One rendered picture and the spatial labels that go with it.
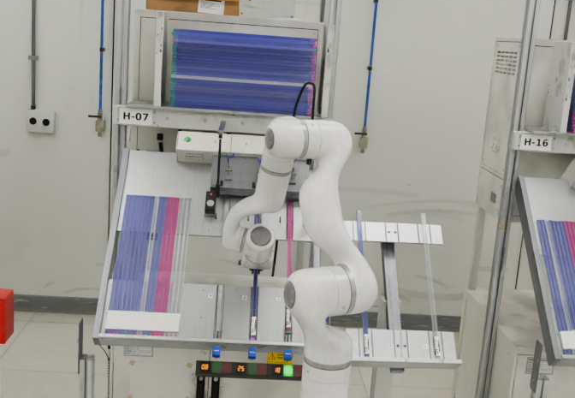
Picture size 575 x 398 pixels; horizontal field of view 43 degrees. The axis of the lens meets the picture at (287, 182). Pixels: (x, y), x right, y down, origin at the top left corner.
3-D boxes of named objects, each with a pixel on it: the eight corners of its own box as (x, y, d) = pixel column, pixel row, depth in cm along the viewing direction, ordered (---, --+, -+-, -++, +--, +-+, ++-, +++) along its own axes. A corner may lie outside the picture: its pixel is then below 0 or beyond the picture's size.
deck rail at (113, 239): (101, 345, 230) (98, 337, 225) (94, 345, 230) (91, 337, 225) (131, 157, 269) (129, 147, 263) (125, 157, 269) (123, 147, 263)
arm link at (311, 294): (360, 366, 179) (370, 273, 175) (292, 377, 172) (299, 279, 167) (336, 347, 190) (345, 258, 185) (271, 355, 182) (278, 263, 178)
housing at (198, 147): (311, 179, 271) (315, 157, 260) (177, 171, 268) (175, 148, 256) (311, 161, 276) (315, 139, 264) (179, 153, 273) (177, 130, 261)
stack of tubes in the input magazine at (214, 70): (313, 115, 260) (319, 38, 255) (168, 106, 257) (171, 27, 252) (310, 112, 273) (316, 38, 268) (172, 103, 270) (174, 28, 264)
